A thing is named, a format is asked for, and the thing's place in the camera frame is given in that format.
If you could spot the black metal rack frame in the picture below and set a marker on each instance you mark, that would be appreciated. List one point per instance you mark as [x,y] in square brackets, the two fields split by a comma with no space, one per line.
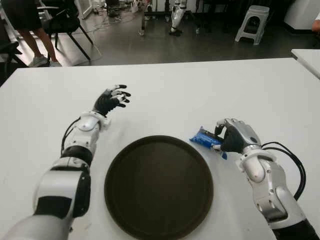
[143,17]

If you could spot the blue Oreo packet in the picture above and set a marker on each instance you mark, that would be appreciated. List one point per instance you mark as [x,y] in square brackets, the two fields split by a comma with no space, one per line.
[202,137]

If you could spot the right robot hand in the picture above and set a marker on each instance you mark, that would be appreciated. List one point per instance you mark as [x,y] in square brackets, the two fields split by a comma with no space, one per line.
[240,137]

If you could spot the black chair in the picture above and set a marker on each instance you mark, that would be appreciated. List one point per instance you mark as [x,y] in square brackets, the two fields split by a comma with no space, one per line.
[62,25]

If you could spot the white cabinet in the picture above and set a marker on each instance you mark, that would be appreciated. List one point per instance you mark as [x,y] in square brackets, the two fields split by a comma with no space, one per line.
[302,15]

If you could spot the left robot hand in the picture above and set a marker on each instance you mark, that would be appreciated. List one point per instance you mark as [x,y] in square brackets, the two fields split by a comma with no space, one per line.
[105,102]

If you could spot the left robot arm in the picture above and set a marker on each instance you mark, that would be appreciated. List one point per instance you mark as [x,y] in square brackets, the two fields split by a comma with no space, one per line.
[60,182]

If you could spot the white humanoid robot leg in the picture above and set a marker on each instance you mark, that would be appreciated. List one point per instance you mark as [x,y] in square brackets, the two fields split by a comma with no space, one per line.
[176,15]

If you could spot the black office chair armrest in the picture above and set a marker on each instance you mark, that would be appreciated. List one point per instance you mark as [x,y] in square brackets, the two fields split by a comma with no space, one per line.
[10,50]

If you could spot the standing person in black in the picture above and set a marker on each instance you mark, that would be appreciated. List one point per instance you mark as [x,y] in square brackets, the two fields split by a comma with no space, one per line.
[22,12]

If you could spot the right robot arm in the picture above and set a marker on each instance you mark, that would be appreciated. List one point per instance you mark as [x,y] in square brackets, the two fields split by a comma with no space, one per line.
[267,182]

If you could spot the round dark brown tray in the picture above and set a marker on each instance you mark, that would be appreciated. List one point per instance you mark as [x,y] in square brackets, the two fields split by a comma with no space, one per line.
[158,185]

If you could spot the white framed glass panel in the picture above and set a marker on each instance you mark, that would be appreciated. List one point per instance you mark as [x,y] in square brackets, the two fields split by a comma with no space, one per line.
[85,7]

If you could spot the white plastic stool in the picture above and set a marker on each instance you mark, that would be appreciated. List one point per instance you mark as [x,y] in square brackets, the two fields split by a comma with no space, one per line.
[257,11]

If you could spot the neighbouring white table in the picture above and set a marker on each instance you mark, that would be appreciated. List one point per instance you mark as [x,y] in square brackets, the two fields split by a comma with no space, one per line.
[307,58]

